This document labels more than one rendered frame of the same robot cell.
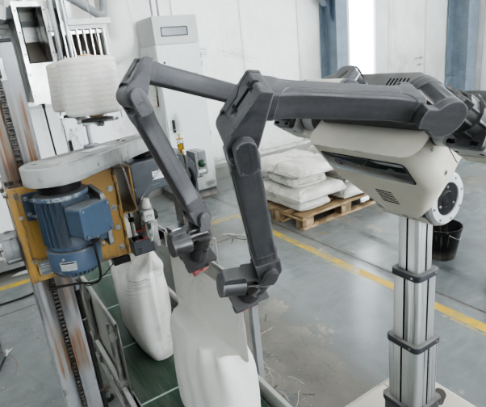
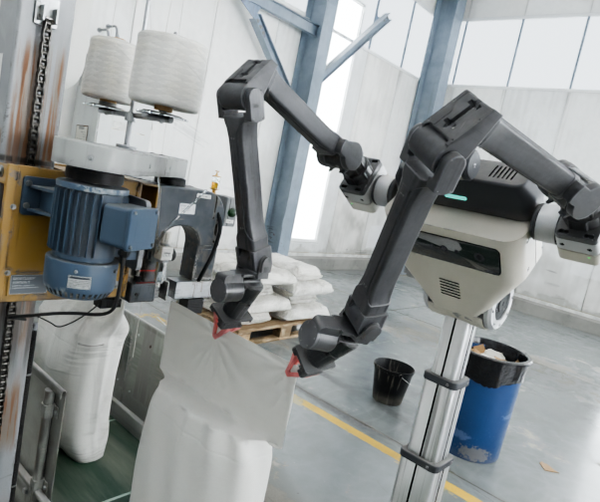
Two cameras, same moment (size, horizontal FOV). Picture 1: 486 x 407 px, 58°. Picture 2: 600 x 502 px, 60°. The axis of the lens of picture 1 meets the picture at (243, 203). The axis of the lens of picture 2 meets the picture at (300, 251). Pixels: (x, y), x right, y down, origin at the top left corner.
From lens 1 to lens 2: 0.49 m
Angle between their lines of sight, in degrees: 21
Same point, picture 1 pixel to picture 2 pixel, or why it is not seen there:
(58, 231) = (82, 232)
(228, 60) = (176, 135)
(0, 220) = not seen: outside the picture
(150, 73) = (270, 79)
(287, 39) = not seen: hidden behind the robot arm
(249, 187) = (417, 214)
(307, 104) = (509, 142)
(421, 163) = (517, 252)
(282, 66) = not seen: hidden behind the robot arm
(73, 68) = (168, 43)
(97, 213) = (146, 222)
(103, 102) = (187, 96)
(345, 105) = (530, 156)
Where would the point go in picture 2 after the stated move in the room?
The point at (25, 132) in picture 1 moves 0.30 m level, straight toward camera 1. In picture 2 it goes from (52, 102) to (103, 107)
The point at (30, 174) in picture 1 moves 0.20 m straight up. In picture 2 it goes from (79, 145) to (94, 43)
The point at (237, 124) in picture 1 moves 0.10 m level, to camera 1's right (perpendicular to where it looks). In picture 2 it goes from (458, 135) to (512, 149)
